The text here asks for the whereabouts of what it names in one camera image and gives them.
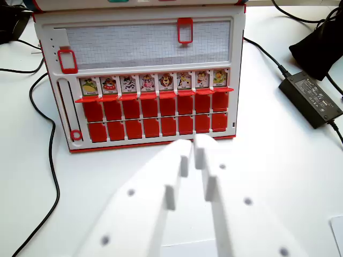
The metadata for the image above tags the white flat card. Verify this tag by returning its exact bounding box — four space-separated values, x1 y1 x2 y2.
329 215 343 257

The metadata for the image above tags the black power adapter brick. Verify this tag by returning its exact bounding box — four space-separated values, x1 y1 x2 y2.
278 71 343 130

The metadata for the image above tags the red and white game board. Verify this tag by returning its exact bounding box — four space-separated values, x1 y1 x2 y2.
21 0 249 154

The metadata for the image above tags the black fabric pouch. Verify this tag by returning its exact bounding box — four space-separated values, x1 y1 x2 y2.
288 6 343 81

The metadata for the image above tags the black bulky object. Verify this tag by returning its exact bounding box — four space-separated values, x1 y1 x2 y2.
0 0 35 46

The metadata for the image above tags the long black cable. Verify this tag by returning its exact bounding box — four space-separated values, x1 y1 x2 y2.
11 72 60 257

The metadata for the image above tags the black adapter output cable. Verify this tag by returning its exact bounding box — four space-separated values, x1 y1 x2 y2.
327 119 343 150

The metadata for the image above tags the black adapter cable with plug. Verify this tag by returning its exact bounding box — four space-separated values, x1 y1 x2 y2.
242 36 289 79

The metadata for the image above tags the black curved cable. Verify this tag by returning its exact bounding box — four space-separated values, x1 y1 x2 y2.
0 56 46 74

